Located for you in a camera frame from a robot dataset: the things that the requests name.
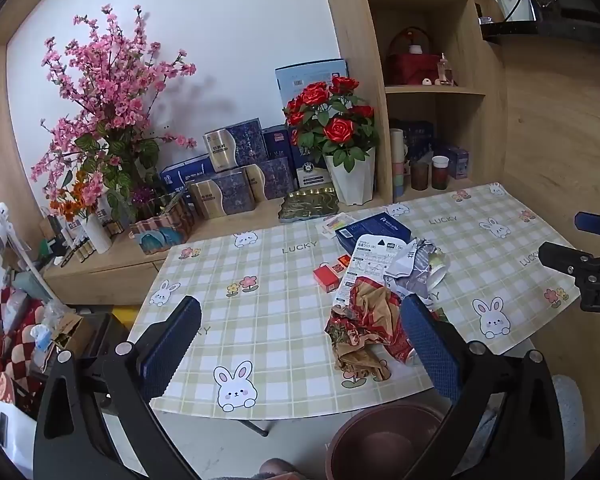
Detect grey paper bag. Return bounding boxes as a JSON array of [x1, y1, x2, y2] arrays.
[[384, 239, 443, 306]]

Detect blue flat carton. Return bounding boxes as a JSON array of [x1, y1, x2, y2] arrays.
[[160, 155, 217, 197]]

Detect row of small brown bottles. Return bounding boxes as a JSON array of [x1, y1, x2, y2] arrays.
[[61, 236, 90, 264]]

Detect dark blue box red label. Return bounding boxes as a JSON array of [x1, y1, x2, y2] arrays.
[[261, 125, 297, 162]]

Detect orange artificial flowers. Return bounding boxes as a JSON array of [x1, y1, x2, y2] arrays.
[[49, 180, 90, 222]]

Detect blue and white box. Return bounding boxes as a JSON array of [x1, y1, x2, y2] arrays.
[[294, 132, 332, 192]]

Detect person's leg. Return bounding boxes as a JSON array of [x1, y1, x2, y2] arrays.
[[257, 457, 303, 480]]

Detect perfume bottle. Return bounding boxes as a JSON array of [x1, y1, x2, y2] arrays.
[[436, 52, 456, 87]]

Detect coloured pens card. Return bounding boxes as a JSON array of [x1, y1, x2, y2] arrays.
[[316, 212, 355, 237]]

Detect brown plastic bin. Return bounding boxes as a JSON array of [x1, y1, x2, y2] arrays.
[[330, 402, 461, 480]]

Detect red basket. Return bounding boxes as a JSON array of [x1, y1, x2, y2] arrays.
[[386, 26, 444, 86]]

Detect white vase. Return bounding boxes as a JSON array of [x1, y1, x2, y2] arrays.
[[80, 205, 114, 255]]

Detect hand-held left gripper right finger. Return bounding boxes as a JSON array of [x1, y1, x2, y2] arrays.
[[395, 294, 566, 480]]

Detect white faceted flower pot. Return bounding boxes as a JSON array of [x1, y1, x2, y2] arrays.
[[324, 147, 377, 206]]

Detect gold and blue gift box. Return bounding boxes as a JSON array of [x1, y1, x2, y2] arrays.
[[244, 157, 294, 202], [203, 118, 269, 171], [187, 170, 257, 221]]

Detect stack of pastel cups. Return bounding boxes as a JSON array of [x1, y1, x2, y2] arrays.
[[390, 128, 407, 199]]

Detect wooden shelf unit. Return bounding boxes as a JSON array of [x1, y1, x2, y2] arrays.
[[317, 0, 509, 207]]

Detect red gold wrapper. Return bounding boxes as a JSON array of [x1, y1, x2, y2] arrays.
[[324, 280, 417, 382]]

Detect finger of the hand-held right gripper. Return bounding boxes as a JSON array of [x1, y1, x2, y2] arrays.
[[537, 241, 595, 282], [574, 211, 600, 241]]

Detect blue patterned box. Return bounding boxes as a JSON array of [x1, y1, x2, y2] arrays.
[[404, 120, 437, 162]]

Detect black table leg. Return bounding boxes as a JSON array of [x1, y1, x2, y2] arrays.
[[229, 416, 271, 438]]

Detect white blister card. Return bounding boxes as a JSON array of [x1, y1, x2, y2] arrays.
[[332, 233, 407, 311]]

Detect pink blossom bouquet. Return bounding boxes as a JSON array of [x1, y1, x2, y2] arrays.
[[30, 4, 198, 221]]

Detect large light blue box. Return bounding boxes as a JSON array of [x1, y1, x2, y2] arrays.
[[275, 59, 349, 111]]

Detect green checked rabbit tablecloth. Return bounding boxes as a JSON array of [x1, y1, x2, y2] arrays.
[[129, 182, 581, 418]]

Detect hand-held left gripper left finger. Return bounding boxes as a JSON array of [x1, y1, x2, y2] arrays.
[[32, 296, 203, 480]]

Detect green white paper cup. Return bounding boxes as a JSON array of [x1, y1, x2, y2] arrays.
[[429, 252, 452, 288]]

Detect light denim shorts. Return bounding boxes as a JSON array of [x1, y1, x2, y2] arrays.
[[550, 374, 599, 467]]

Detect navy blue box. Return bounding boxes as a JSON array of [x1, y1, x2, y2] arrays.
[[336, 211, 412, 257]]

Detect red checked cloth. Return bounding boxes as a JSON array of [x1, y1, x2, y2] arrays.
[[0, 285, 48, 411]]

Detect small blue box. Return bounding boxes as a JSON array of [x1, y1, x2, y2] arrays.
[[447, 146, 472, 181]]

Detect red cup white lid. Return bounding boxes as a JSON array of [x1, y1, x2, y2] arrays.
[[431, 156, 450, 191]]

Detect red rose plant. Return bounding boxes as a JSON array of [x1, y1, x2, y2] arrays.
[[282, 76, 381, 173]]

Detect cardboard box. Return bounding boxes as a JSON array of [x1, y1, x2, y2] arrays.
[[49, 310, 94, 357]]

